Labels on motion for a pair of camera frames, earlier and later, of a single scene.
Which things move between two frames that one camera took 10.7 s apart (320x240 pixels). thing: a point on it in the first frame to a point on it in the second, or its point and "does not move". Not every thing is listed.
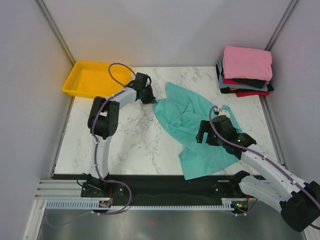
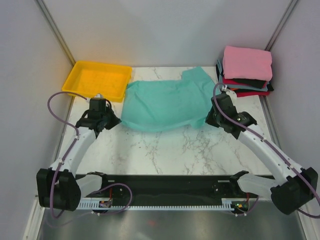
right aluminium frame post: (280, 26) does not move
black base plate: (129, 187) does not move
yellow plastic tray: (91, 79) does not move
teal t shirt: (180, 115) to (163, 105)
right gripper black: (205, 127) to (209, 120)
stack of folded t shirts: (246, 72) does not move
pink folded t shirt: (245, 63) does not move
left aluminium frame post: (55, 29) does not move
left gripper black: (151, 99) to (115, 120)
